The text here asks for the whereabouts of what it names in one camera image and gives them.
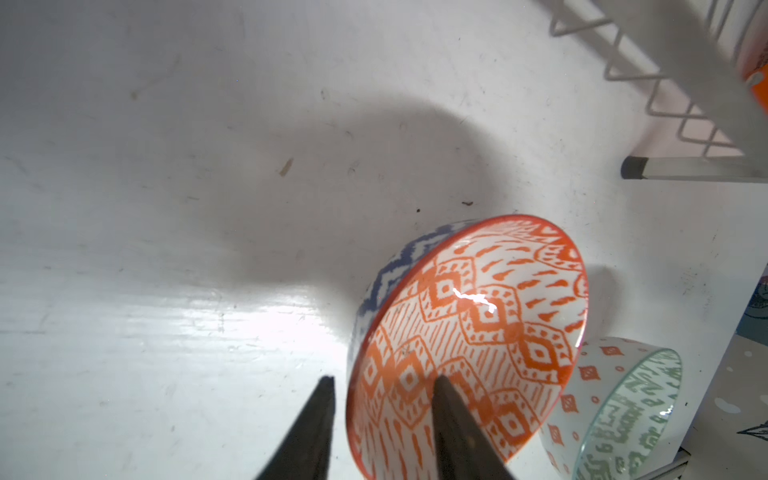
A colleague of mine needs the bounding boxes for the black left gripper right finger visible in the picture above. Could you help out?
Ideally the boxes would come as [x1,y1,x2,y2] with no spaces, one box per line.
[432,376,514,480]

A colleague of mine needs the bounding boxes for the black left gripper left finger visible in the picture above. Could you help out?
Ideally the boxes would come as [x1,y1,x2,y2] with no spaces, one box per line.
[256,376,336,480]

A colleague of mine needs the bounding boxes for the steel two-tier dish rack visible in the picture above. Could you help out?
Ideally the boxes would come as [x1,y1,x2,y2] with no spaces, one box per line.
[549,1,767,183]

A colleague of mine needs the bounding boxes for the green pattern bowl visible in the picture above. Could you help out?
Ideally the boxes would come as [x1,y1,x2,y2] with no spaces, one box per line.
[541,337,683,479]

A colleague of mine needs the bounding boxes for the plain orange bowl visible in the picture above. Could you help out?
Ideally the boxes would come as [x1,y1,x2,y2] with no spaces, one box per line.
[741,38,767,110]

